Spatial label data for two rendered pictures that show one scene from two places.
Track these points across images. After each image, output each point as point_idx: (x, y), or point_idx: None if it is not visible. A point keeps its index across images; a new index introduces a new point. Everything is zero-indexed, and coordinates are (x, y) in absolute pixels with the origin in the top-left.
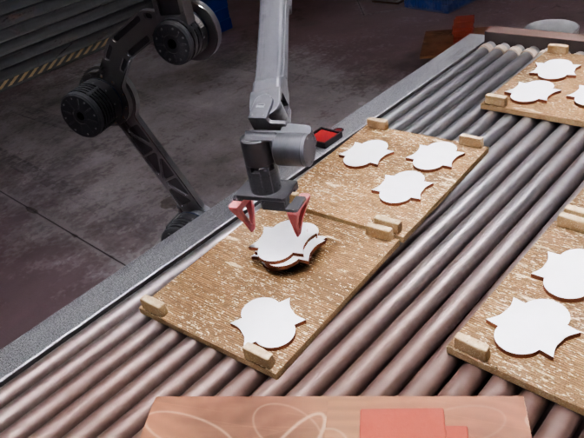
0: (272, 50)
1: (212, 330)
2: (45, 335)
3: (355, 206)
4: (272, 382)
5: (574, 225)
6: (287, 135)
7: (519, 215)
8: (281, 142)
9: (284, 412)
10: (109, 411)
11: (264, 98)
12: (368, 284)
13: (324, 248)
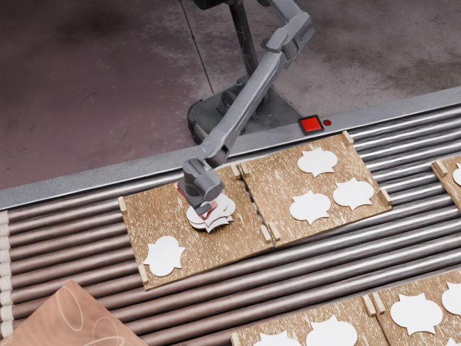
0: (239, 109)
1: (138, 241)
2: (71, 184)
3: (274, 202)
4: (143, 292)
5: (366, 308)
6: (204, 179)
7: (359, 272)
8: (199, 181)
9: (110, 327)
10: (68, 255)
11: (209, 145)
12: (234, 263)
13: (230, 224)
